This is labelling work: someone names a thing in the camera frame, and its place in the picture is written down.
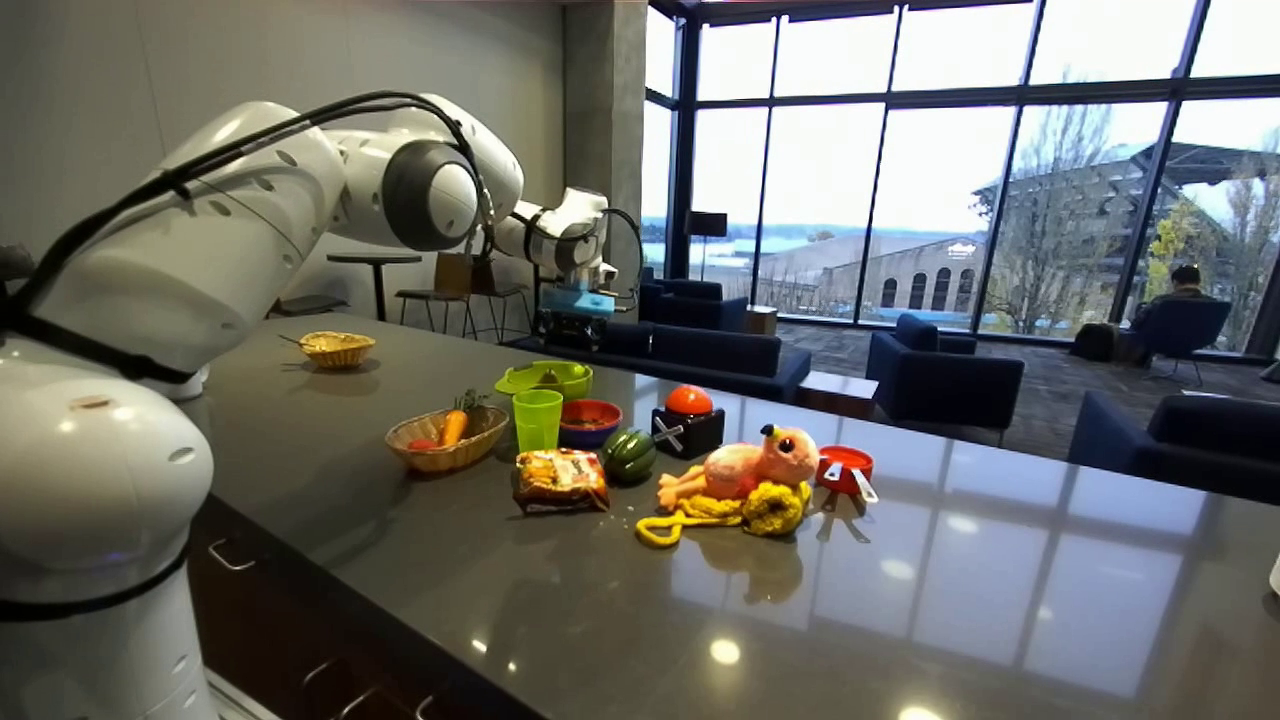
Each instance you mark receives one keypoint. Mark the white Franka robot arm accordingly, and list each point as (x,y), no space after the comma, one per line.
(105,505)

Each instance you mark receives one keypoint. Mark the navy sofa with dark cushions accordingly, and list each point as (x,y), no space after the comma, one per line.
(1201,440)

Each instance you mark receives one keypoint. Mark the dark sofa by window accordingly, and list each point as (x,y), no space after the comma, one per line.
(702,307)

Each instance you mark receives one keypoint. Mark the dark armchair by window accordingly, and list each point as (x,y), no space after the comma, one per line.
(1180,327)

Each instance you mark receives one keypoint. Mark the black cube with white X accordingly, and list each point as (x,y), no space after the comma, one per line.
(693,434)

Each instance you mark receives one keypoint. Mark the large red measuring cup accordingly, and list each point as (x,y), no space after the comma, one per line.
(843,460)

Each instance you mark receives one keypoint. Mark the seated person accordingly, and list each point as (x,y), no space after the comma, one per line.
(1187,277)

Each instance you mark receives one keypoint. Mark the round dark cafe table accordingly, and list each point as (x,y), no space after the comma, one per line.
(374,256)

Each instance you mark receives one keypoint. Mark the orange toy ball fruit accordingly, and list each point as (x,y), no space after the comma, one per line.
(691,403)

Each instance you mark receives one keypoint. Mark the toy bread loaf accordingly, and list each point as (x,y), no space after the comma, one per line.
(560,480)

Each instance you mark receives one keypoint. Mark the yellow bowl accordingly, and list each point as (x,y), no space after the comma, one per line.
(337,349)

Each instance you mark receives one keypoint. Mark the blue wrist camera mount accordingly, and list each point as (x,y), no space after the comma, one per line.
(599,299)

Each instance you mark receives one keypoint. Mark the green plastic cup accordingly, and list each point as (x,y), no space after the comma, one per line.
(537,423)

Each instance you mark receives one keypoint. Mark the dark round ottoman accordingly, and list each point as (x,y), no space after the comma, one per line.
(1102,340)

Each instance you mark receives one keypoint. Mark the wooden chair with metal legs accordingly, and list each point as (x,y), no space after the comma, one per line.
(453,280)

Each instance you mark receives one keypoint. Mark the red bowl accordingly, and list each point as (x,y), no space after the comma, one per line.
(593,423)

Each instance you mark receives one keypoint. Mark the long navy sofa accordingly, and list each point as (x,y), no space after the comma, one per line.
(704,357)

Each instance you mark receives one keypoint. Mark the orange toy carrot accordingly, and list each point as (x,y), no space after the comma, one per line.
(453,427)

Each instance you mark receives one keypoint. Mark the wicker basket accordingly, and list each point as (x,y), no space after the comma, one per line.
(446,444)

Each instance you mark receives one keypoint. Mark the navy armchair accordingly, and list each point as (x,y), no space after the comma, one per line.
(943,380)

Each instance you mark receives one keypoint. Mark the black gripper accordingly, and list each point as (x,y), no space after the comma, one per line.
(568,328)

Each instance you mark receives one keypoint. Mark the dark counter cabinet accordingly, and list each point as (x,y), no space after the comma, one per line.
(306,626)

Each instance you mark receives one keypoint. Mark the small low side table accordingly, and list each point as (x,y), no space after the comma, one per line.
(843,385)

